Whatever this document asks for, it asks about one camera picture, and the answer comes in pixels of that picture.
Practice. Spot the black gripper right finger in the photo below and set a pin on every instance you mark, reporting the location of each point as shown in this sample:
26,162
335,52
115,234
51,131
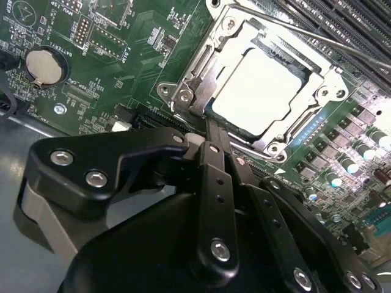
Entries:
284,244

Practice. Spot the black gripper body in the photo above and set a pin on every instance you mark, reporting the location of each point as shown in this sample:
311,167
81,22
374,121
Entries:
137,259

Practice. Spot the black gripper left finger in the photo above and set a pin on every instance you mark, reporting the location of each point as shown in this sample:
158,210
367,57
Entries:
76,166

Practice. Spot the silver square CPU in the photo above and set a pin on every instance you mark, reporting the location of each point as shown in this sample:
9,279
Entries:
259,94

